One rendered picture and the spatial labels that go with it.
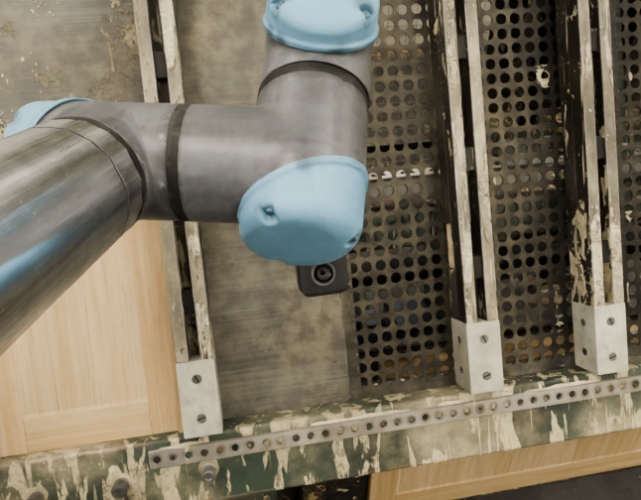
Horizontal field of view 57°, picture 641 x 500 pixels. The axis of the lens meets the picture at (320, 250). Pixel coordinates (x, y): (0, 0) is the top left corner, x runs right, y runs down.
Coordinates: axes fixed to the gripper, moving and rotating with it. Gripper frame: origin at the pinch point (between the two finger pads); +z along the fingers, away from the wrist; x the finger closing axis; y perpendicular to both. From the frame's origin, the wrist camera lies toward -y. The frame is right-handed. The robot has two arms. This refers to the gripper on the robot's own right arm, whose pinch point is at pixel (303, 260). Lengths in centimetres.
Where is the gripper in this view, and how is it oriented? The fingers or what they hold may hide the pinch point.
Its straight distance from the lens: 67.7
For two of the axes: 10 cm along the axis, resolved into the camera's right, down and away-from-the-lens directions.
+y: -1.6, -8.8, 4.4
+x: -9.8, 1.1, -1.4
